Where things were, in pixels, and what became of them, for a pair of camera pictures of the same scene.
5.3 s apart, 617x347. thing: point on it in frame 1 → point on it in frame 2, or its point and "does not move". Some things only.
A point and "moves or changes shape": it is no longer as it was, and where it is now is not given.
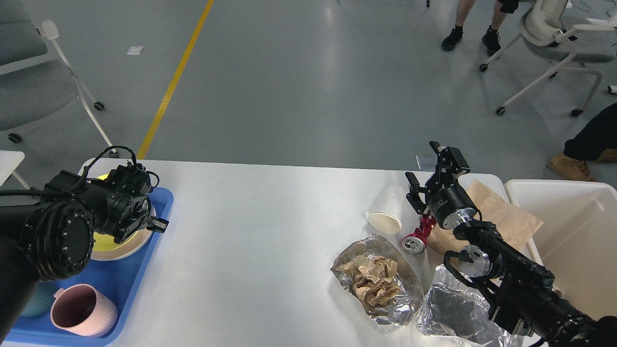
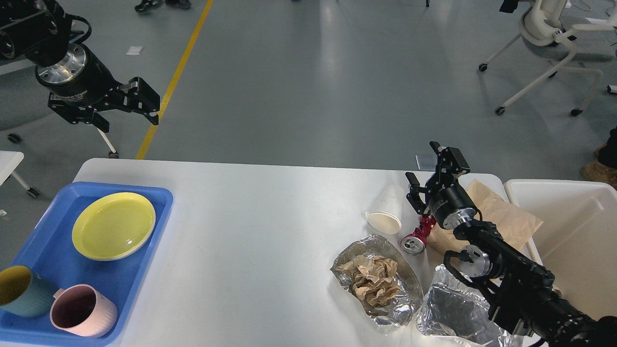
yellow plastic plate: x=103 y=243 moves or changes shape
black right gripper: x=450 y=205 does not move
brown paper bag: x=494 y=213 does not move
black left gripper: x=144 y=211 → x=79 y=86
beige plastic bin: x=576 y=242 does not move
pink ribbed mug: x=82 y=309 does not move
